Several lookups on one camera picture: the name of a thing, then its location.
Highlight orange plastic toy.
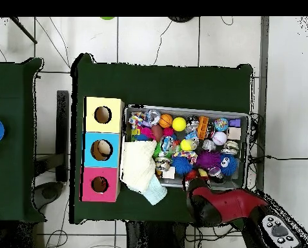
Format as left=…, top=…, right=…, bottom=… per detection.
left=197, top=116, right=210, bottom=140

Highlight black floor cable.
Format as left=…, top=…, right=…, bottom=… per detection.
left=264, top=154, right=308, bottom=161

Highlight bright orange mini basketball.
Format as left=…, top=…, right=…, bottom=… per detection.
left=158, top=113, right=174, bottom=129

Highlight yellow plush toy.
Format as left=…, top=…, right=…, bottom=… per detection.
left=197, top=167, right=210, bottom=180

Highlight wooden box with three holes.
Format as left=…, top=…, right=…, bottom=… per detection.
left=81, top=96, right=126, bottom=203

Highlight cream yellow cloth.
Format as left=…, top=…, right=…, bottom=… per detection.
left=119, top=139, right=158, bottom=195

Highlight purple spiky ball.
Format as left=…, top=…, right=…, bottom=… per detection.
left=195, top=150, right=222, bottom=171

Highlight clear mesh bin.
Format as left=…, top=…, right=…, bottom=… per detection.
left=123, top=105, right=250, bottom=192

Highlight plain blue spiky ball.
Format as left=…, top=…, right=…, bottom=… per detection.
left=172, top=156, right=195, bottom=176

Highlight mint green cloth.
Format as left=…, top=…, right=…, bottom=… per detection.
left=142, top=175, right=169, bottom=206

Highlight brown toy football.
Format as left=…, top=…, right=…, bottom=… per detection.
left=150, top=124, right=165, bottom=143

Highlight colourful speckled ball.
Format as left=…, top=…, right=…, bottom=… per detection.
left=214, top=117, right=230, bottom=132

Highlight white baseball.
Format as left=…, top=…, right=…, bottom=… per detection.
left=212, top=131, right=229, bottom=146

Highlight blue spiky ball with eyes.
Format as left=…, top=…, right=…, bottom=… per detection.
left=218, top=154, right=240, bottom=177

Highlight yellow ball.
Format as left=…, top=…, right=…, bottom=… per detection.
left=172, top=117, right=187, bottom=132

